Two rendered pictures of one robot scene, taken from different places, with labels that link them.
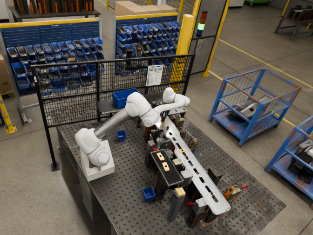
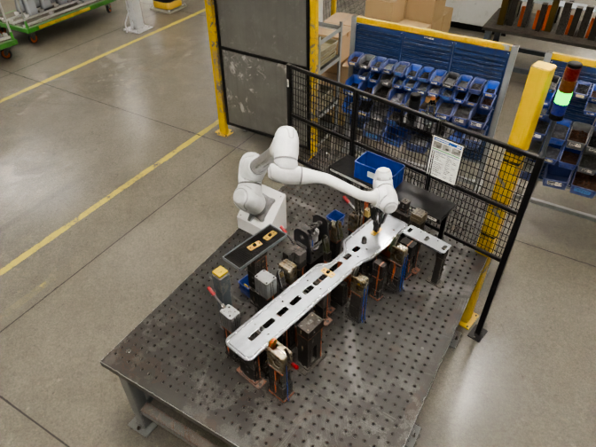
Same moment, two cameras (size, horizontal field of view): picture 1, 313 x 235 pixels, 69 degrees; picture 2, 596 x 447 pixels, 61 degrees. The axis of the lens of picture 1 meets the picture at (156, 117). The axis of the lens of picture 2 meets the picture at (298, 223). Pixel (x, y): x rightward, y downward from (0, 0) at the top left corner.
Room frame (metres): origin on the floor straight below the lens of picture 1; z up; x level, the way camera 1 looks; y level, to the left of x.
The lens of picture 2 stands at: (0.93, -2.19, 3.06)
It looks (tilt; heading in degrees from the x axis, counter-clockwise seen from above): 40 degrees down; 73
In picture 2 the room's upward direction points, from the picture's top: straight up
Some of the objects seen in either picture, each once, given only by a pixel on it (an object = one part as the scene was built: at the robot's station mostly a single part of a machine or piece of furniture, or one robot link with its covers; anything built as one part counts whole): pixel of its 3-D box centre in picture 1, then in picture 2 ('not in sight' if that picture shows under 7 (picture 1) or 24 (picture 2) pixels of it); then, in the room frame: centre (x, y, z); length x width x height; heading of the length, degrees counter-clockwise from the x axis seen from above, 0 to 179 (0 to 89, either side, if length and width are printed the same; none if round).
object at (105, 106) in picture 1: (133, 102); (388, 185); (2.33, 0.31, 1.01); 0.90 x 0.22 x 0.03; 121
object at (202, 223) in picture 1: (213, 212); (249, 360); (1.13, -0.65, 0.84); 0.18 x 0.06 x 0.29; 121
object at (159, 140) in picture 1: (159, 152); (311, 254); (1.64, -0.10, 0.94); 0.18 x 0.13 x 0.49; 31
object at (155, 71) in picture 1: (154, 75); (444, 160); (2.59, 0.12, 1.30); 0.23 x 0.02 x 0.31; 121
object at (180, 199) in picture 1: (174, 207); (224, 301); (1.07, -0.29, 0.92); 0.08 x 0.08 x 0.44; 31
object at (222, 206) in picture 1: (183, 152); (326, 276); (1.65, -0.34, 1.00); 1.38 x 0.22 x 0.02; 31
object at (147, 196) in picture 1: (148, 194); (249, 286); (1.26, -0.06, 0.74); 0.11 x 0.10 x 0.09; 31
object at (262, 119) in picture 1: (252, 105); not in sight; (3.63, -1.71, 0.47); 1.20 x 0.80 x 0.95; 131
